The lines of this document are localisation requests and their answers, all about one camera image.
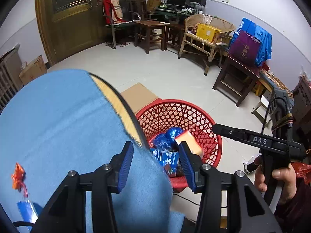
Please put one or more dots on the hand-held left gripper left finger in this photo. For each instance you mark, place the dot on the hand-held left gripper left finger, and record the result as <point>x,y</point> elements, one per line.
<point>126,167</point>

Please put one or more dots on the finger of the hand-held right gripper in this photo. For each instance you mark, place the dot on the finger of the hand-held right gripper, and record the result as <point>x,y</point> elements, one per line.
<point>229,132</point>

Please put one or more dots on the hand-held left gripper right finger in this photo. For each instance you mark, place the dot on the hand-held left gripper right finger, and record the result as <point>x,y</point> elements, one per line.
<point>188,167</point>

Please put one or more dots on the blue toothpaste box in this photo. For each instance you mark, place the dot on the blue toothpaste box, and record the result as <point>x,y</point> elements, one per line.
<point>166,159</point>

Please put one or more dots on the orange and white medicine box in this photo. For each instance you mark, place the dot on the orange and white medicine box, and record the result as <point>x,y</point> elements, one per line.
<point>190,142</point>

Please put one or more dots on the blue plastic bag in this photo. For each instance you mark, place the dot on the blue plastic bag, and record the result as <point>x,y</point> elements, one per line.
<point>167,138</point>

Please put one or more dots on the red plastic mesh basket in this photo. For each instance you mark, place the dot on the red plastic mesh basket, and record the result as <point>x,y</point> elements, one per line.
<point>194,119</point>

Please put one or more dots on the orange-red wrapper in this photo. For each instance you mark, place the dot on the orange-red wrapper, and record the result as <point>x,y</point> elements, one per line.
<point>19,177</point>

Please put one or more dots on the blue foil wrapper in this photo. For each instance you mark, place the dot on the blue foil wrapper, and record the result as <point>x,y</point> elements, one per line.
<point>27,211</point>

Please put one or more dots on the person's right forearm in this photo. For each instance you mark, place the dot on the person's right forearm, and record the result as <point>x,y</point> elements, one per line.
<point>296,213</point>

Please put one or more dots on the person's right hand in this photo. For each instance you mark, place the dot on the person's right hand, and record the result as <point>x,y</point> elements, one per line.
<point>286,182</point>

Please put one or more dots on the white shoe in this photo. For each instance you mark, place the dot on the white shoe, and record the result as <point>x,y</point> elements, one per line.
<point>251,165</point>

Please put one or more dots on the small light wooden stool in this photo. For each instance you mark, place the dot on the small light wooden stool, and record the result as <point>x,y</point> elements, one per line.
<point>260,102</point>

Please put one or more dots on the black backpack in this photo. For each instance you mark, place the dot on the black backpack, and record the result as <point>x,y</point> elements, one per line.
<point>279,104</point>

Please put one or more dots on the dark wooden side table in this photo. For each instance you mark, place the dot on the dark wooden side table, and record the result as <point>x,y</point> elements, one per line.
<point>240,68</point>

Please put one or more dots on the round wooden table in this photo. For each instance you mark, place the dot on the round wooden table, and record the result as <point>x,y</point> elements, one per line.
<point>116,102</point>

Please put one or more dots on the flat cardboard sheet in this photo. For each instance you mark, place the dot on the flat cardboard sheet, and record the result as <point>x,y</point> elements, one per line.
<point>139,97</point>

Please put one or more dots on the purple paper bag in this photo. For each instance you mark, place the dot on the purple paper bag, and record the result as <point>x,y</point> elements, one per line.
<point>244,48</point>

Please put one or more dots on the wicker armchair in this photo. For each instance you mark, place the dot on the wicker armchair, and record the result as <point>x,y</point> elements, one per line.
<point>194,41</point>

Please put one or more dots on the blue garment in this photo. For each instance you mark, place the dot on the blue garment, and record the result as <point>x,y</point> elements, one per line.
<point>263,38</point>

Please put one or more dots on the yellow cardboard box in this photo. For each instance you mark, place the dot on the yellow cardboard box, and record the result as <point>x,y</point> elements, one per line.
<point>207,32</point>

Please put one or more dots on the dark wooden stool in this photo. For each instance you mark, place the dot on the dark wooden stool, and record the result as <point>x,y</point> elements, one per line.
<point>176,32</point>
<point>149,28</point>

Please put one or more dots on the green computer desk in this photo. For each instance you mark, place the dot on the green computer desk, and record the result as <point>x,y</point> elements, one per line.
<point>175,14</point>

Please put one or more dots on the brown cardboard box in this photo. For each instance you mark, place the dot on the brown cardboard box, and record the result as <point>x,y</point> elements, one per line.
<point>32,70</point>

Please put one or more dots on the small black monitor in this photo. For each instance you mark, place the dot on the small black monitor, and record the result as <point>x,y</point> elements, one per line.
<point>198,0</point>

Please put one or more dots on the black computer monitor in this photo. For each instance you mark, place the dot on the black computer monitor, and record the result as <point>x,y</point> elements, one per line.
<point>178,0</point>

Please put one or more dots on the grey wooden crib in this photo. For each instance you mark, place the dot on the grey wooden crib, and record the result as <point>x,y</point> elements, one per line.
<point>8,80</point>

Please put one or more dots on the small brown carton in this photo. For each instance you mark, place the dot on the small brown carton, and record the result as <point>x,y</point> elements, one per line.
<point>153,4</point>

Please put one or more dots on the wooden double door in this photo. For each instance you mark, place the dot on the wooden double door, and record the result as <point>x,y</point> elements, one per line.
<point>80,24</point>

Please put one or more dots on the dark wooden chair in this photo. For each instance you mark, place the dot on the dark wooden chair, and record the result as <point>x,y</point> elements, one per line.
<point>138,8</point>

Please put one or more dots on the red striped cloth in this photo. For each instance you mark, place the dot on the red striped cloth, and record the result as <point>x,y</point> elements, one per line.
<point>114,11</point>

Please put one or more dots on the metal frame chair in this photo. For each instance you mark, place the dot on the metal frame chair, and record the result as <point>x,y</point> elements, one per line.
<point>116,29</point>

